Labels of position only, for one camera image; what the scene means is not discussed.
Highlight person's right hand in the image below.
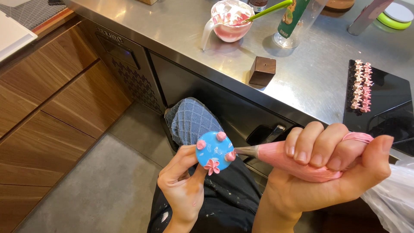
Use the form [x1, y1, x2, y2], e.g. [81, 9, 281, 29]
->
[262, 121, 394, 216]

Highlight person's left hand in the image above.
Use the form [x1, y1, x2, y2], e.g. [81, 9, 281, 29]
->
[157, 145, 208, 224]

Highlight pink piping bag metal tip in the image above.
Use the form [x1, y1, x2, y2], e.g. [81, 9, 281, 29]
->
[234, 132, 375, 183]

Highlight blue round flower nail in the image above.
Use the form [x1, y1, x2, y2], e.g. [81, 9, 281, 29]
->
[195, 131, 235, 171]

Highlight pink five-petal icing flower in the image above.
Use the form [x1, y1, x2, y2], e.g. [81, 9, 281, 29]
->
[203, 159, 221, 176]

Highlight black stained apron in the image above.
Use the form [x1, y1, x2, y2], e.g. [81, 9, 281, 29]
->
[147, 155, 263, 233]

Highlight blue-grey quilted slipper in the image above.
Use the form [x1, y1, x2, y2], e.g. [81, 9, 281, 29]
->
[164, 97, 224, 153]

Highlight clear plastic bag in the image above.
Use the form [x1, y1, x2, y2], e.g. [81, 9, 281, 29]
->
[360, 158, 414, 233]

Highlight rows of pink icing flowers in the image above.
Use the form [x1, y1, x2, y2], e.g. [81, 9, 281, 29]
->
[350, 59, 373, 113]

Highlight brown wooden block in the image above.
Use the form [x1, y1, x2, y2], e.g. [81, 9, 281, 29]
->
[248, 56, 277, 87]

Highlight stainless steel counter fridge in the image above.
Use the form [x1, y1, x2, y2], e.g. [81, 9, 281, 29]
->
[78, 18, 306, 182]

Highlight black tray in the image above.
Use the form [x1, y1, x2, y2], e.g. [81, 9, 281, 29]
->
[342, 59, 414, 158]

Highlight wooden drawer cabinet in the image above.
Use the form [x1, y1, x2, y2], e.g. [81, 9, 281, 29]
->
[0, 14, 134, 233]

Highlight tall clear glass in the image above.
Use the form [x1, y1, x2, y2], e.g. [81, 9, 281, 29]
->
[273, 0, 320, 49]

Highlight white bowl with pink icing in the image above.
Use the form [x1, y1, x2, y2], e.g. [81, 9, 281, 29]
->
[200, 0, 256, 51]

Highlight green spatula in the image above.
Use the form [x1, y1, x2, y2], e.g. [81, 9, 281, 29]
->
[243, 0, 294, 23]

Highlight grey pink tube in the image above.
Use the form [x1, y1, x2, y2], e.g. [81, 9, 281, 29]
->
[347, 0, 394, 36]

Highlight brown bowl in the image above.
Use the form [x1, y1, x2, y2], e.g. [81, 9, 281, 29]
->
[324, 0, 356, 13]

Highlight dark brown jar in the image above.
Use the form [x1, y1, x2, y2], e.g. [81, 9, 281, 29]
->
[248, 0, 269, 14]

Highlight green and white round disc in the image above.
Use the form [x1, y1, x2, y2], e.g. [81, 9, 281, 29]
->
[376, 2, 413, 30]

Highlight white board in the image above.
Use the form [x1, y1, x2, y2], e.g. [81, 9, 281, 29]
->
[0, 9, 38, 63]

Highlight grey woven mat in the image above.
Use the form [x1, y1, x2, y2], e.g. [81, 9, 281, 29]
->
[0, 0, 67, 31]

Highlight black fridge door handle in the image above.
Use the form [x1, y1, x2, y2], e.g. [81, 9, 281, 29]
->
[245, 124, 287, 146]

